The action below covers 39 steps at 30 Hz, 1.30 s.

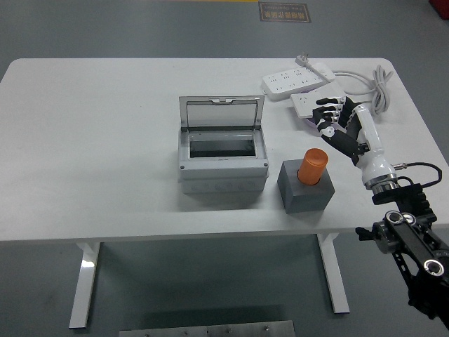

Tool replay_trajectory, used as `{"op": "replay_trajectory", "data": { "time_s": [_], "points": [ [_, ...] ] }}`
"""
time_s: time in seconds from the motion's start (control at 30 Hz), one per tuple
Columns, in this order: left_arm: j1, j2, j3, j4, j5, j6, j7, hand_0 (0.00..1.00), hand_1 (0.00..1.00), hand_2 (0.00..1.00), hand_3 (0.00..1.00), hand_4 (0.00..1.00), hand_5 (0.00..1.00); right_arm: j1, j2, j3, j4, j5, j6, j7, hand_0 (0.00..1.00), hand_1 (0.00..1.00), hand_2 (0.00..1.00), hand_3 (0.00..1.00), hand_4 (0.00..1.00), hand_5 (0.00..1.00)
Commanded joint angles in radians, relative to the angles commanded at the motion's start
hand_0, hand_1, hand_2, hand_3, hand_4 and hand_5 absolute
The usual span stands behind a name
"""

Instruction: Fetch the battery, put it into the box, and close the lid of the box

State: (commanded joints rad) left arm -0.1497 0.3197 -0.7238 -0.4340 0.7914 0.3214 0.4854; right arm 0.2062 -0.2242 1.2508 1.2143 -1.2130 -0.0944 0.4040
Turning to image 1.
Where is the white power cable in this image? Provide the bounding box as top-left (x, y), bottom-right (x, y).
top-left (331, 65), bottom-right (394, 115)

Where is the long white power strip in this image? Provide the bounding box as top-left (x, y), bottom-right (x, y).
top-left (261, 67), bottom-right (340, 103)

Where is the transparent hinged box lid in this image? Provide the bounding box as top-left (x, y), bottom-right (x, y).
top-left (178, 95), bottom-right (265, 133)

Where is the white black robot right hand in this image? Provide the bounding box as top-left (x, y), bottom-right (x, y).
top-left (311, 95), bottom-right (396, 187)

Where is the orange cylindrical battery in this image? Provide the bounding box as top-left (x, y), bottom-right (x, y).
top-left (297, 147), bottom-right (329, 186)

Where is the purple white round object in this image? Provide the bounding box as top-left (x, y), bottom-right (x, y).
top-left (303, 117), bottom-right (340, 136)

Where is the brown floor sign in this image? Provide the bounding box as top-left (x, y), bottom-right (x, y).
top-left (258, 1), bottom-right (312, 24)

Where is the grey plastic electrical box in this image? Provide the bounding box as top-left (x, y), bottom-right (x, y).
top-left (177, 128), bottom-right (270, 198)

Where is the white table leg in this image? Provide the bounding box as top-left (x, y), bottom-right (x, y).
top-left (316, 232), bottom-right (351, 315)
top-left (68, 241), bottom-right (102, 330)

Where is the red object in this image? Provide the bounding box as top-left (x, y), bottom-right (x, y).
top-left (428, 0), bottom-right (449, 19)

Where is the grey block with round hole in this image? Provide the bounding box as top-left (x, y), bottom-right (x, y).
top-left (276, 158), bottom-right (336, 215)

